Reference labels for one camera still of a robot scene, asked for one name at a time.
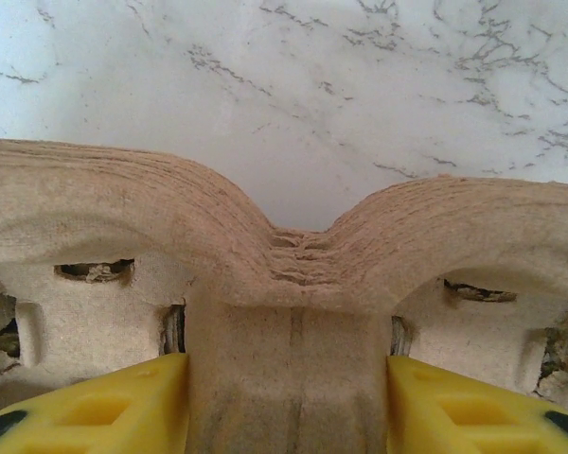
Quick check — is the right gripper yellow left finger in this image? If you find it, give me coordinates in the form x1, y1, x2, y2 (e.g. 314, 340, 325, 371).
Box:
0, 353, 191, 454

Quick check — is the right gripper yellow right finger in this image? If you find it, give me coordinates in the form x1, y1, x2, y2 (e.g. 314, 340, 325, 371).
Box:
386, 355, 568, 454

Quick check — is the brown pulp cup carrier stack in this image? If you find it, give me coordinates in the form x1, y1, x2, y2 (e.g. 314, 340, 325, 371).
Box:
0, 138, 568, 289

